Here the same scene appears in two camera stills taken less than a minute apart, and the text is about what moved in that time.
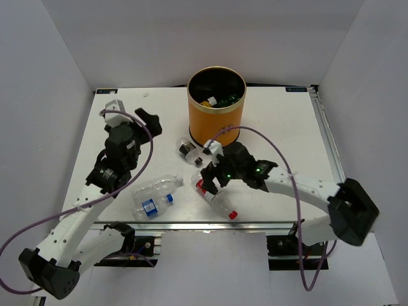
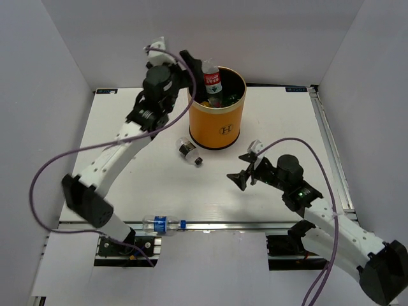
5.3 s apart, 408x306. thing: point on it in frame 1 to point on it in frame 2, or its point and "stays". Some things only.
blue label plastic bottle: (147, 201) to (162, 224)
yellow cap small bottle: (210, 102) stays
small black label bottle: (190, 152) stays
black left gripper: (153, 120) to (185, 80)
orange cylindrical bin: (215, 99) stays
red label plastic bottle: (219, 200) to (213, 83)
